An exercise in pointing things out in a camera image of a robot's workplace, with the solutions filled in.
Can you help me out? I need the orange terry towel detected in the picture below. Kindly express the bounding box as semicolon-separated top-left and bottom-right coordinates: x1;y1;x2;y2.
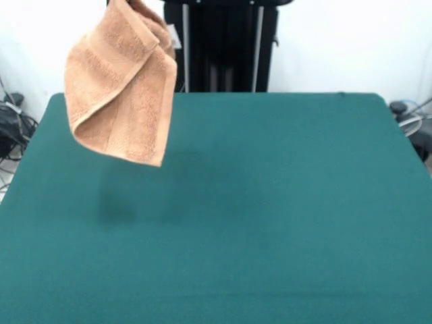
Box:
63;0;180;169

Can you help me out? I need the dark green table cloth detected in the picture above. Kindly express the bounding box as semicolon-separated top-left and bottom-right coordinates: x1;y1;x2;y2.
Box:
0;91;432;324

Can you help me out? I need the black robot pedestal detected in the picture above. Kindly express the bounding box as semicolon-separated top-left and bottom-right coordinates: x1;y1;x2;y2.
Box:
163;0;281;93

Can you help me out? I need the black cable tangle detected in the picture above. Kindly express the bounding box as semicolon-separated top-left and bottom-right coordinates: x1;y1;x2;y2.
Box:
0;101;40;163

